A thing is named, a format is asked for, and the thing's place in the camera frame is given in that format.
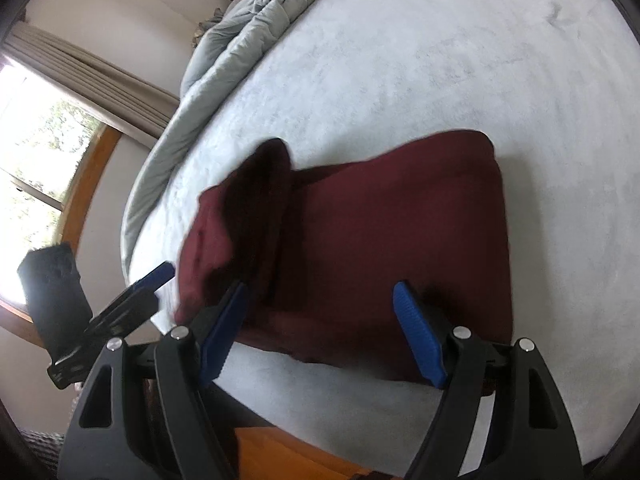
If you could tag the window with wooden frame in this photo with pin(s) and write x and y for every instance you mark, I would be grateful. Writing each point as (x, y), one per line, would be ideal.
(40, 160)

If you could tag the beige curtain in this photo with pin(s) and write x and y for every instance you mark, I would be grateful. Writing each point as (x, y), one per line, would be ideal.
(100, 80)

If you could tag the maroon pants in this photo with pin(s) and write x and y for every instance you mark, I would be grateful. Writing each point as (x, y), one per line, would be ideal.
(380, 240)

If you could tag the bed with pale blue sheet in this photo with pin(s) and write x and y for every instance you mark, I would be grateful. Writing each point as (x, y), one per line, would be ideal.
(425, 60)

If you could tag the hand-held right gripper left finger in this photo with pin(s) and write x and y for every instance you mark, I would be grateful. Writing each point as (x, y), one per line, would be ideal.
(227, 325)

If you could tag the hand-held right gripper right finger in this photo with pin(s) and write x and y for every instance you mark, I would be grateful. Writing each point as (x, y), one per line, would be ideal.
(417, 330)

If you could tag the grey comforter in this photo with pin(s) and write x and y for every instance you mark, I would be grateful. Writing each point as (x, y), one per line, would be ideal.
(235, 45)

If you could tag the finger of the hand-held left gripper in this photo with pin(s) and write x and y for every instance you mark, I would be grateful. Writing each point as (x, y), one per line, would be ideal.
(159, 275)
(127, 310)

